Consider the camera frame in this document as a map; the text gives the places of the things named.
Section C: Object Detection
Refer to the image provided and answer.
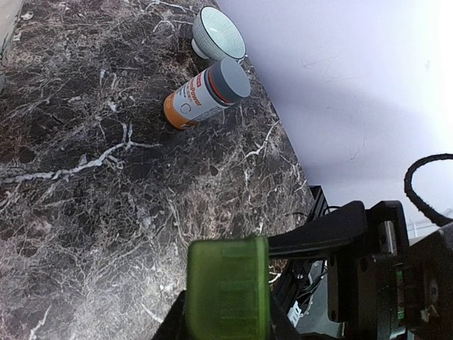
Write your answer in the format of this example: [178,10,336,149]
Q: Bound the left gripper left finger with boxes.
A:
[151,290,190,340]

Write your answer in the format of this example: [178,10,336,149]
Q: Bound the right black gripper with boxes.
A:
[268,200,409,339]

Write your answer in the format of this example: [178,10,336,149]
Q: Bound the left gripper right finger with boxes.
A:
[270,291,300,340]

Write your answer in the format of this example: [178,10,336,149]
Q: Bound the orange pill bottle grey cap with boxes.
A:
[164,57,251,130]

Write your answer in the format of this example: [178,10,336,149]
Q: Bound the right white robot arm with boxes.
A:
[269,153,452,339]

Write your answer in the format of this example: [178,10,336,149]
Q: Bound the right light green bowl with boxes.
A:
[191,6,246,61]

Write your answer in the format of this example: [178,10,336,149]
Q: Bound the cream coral pattern mug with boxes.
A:
[0,0,23,90]

